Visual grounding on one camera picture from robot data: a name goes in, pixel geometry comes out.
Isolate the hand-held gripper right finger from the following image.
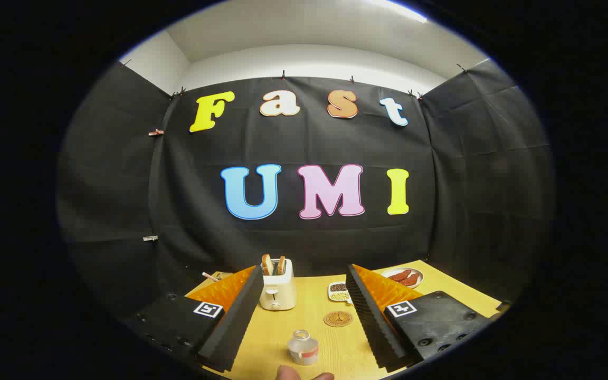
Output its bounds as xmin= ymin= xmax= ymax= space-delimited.
xmin=345 ymin=263 xmax=496 ymax=371

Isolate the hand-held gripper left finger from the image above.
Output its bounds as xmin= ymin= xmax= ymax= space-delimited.
xmin=123 ymin=265 xmax=265 ymax=373

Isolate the round wooden coaster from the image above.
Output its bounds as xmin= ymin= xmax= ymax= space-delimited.
xmin=324 ymin=311 xmax=354 ymax=328

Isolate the clear juice bottle red label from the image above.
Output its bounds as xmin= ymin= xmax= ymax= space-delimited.
xmin=287 ymin=330 xmax=319 ymax=366

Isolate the wooden table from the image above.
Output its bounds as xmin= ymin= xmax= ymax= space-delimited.
xmin=185 ymin=260 xmax=502 ymax=380

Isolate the white divided seed dish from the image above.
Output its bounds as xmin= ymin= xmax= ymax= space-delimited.
xmin=328 ymin=282 xmax=352 ymax=302

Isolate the cream toaster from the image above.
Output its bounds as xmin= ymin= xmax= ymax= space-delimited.
xmin=259 ymin=259 xmax=297 ymax=311

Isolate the round white plate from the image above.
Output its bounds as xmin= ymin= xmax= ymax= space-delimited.
xmin=381 ymin=267 xmax=425 ymax=289

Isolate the black backdrop cloth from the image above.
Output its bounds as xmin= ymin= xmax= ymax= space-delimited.
xmin=57 ymin=59 xmax=555 ymax=322

